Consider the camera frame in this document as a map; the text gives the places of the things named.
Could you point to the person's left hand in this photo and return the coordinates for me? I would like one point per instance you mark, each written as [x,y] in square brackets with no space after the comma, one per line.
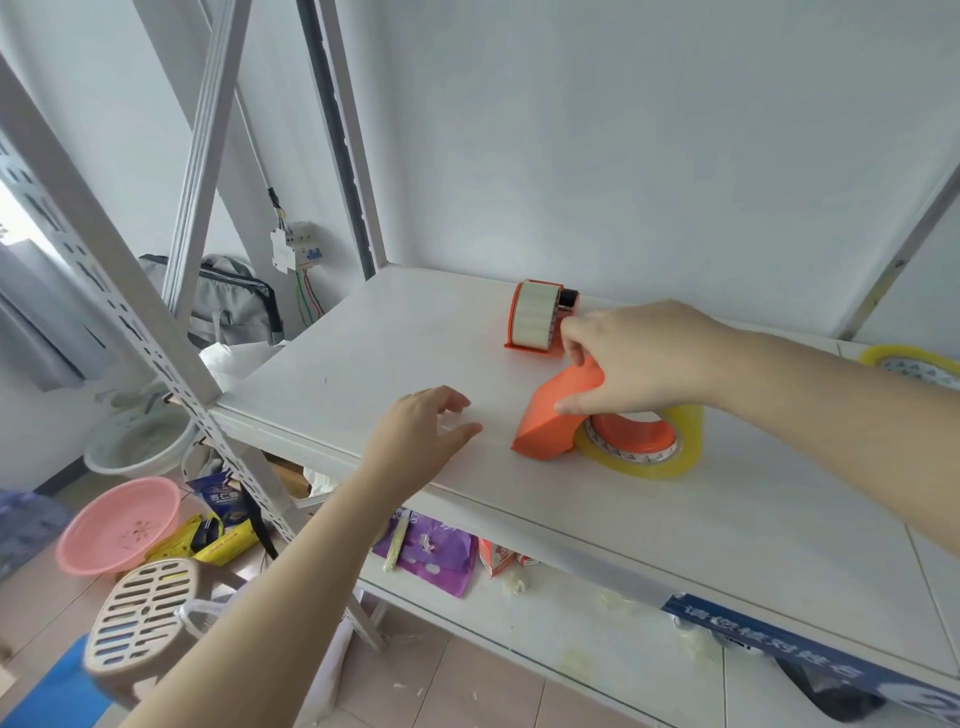
[409,450]

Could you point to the person's right hand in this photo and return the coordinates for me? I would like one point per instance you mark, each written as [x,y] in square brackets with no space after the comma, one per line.
[652,360]

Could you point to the yellow tape roll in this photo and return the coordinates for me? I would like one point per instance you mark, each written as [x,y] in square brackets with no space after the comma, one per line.
[690,442]
[915,369]

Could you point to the orange tape dispenser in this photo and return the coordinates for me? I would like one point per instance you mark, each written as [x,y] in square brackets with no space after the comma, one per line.
[547,420]
[534,351]

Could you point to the cream tape roll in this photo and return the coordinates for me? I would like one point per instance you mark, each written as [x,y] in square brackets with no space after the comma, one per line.
[536,315]

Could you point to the person's right forearm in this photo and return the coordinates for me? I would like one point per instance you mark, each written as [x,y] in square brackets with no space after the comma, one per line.
[847,420]

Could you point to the person's left forearm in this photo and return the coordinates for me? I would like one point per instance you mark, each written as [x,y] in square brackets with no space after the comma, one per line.
[285,600]

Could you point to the purple plastic bag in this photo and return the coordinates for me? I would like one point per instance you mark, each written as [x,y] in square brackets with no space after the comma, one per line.
[435,555]

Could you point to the brown wooden crate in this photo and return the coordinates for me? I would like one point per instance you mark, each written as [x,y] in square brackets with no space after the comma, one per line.
[289,480]

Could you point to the red and white packet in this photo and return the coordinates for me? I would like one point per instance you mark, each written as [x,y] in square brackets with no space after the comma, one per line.
[495,559]

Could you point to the blue packet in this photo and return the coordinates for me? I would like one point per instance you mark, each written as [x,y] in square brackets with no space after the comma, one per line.
[217,495]

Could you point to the yellow packet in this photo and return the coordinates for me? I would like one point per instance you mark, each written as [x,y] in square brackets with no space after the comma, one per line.
[225,544]

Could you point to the grey bag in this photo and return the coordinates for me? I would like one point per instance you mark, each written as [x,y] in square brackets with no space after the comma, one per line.
[232,307]

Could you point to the white circuit breaker box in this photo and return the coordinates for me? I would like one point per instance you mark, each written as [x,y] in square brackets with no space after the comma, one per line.
[296,244]

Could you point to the white red-printed plastic bag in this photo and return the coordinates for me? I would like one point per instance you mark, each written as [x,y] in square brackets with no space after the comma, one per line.
[330,675]

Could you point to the white plastic basin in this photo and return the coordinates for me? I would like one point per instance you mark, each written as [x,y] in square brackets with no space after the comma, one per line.
[135,442]

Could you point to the blue label strip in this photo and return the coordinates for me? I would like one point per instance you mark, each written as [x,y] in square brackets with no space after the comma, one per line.
[750,626]

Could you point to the pink plastic basin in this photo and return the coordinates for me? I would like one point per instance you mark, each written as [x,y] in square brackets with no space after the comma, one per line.
[112,525]

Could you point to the beige slotted plastic stool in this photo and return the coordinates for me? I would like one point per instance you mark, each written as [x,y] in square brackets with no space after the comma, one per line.
[142,615]

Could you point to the pack of water bottles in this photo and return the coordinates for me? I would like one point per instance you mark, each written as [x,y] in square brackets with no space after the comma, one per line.
[30,532]

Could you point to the blue mat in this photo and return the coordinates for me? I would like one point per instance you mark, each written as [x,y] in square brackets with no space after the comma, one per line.
[52,690]

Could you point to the silver wall strip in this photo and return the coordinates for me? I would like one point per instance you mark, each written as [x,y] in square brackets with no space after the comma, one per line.
[900,255]

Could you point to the white and dark shelf post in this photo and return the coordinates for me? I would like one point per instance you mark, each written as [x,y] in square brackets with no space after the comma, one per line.
[341,150]

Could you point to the white perforated shelf post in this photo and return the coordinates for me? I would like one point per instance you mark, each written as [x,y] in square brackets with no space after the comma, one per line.
[112,277]

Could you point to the white aluminium rail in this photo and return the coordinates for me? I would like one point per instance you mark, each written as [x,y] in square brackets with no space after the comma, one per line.
[206,165]

